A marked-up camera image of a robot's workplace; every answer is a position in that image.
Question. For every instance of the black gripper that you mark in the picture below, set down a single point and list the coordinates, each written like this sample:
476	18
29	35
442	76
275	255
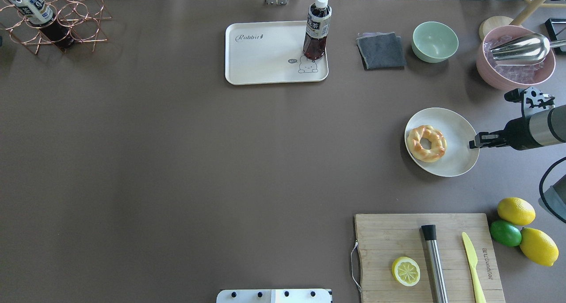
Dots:
516	133

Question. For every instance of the glazed yellow donut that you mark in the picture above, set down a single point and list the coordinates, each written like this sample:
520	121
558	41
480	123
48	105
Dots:
426	143

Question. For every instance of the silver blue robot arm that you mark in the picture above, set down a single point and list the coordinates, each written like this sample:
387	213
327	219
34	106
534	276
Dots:
545	128

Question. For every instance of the dark tea bottle on tray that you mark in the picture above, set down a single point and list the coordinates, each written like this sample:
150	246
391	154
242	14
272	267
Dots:
317	26

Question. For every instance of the cream rabbit tray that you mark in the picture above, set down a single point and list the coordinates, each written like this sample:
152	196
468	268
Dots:
268	53

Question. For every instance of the white round plate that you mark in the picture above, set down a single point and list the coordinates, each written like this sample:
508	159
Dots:
459	157

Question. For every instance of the pink bowl with ice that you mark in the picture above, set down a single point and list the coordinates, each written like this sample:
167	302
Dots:
508	77

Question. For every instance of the yellow lemon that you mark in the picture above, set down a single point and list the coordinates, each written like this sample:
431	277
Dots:
516	211
538	247

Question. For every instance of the green lime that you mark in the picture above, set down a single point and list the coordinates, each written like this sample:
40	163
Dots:
505	233

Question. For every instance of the metal ice scoop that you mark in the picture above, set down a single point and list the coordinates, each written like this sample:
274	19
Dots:
530	49

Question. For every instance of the mint green bowl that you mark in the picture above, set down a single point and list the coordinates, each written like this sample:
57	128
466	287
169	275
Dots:
434	42

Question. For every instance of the grey folded cloth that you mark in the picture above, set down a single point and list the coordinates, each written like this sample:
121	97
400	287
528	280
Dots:
381	50

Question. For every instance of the bamboo cutting board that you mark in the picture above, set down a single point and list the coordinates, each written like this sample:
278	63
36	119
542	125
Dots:
382	238

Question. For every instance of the wooden mug tree stand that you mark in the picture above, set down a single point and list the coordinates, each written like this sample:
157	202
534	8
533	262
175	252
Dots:
499	20

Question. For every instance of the steel muddler bar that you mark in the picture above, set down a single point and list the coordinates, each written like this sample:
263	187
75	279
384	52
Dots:
438	285

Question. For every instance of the half lemon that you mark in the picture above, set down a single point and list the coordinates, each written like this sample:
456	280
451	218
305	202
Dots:
406	271

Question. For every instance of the yellow plastic knife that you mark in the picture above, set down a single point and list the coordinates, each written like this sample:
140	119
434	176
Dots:
472	259

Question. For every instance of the tea bottle in rack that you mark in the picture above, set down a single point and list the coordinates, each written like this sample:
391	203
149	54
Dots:
43	17

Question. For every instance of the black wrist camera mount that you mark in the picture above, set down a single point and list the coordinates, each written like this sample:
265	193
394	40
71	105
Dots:
532	100

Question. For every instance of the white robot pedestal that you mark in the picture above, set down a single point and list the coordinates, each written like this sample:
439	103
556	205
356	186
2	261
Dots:
290	295

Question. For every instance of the copper wire bottle rack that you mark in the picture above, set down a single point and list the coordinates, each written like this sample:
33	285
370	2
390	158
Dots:
83	17

